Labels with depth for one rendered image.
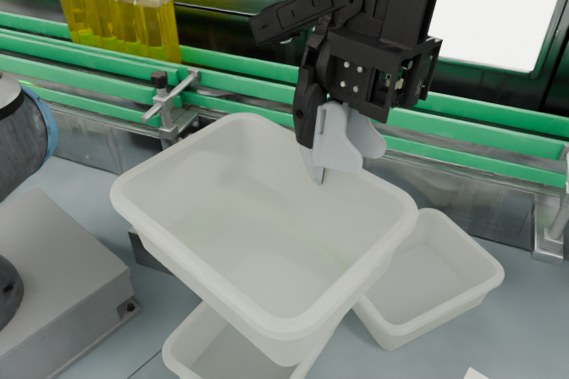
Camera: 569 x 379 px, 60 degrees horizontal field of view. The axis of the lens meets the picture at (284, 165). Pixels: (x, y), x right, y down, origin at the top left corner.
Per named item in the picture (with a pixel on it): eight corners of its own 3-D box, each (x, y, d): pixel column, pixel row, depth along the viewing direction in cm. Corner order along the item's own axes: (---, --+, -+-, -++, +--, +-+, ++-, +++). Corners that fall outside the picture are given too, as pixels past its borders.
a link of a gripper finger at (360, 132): (364, 202, 45) (385, 111, 40) (312, 175, 48) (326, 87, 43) (381, 189, 47) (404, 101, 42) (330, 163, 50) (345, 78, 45)
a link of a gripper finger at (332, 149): (342, 218, 42) (365, 122, 37) (289, 189, 45) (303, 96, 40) (361, 205, 44) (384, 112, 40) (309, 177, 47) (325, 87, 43)
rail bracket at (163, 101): (206, 107, 96) (199, 48, 89) (157, 156, 84) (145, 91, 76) (192, 104, 97) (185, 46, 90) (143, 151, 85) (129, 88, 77)
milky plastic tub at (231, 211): (290, 414, 36) (289, 350, 30) (118, 254, 48) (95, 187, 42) (416, 271, 46) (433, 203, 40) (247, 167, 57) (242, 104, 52)
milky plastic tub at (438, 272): (498, 310, 77) (514, 274, 72) (383, 374, 69) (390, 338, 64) (424, 238, 89) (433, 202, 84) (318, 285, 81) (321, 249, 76)
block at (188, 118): (205, 142, 99) (201, 112, 95) (180, 169, 93) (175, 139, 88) (190, 138, 100) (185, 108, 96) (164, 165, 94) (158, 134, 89)
